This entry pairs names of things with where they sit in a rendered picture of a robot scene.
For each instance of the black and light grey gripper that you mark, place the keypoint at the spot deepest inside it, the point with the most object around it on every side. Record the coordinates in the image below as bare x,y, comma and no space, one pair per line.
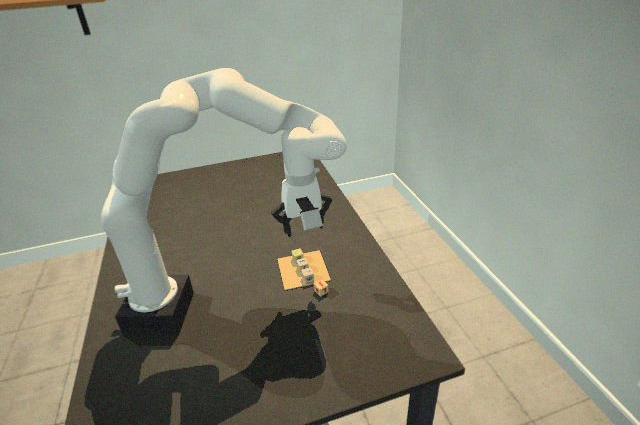
290,194

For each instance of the tan square mat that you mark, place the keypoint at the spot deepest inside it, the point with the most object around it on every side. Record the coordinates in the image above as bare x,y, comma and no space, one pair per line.
291,276

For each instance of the beige block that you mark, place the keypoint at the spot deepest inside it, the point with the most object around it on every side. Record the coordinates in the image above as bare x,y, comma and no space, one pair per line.
302,264
307,275
321,287
297,254

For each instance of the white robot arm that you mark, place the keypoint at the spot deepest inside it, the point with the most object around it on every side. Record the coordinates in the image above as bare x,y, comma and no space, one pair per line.
309,136

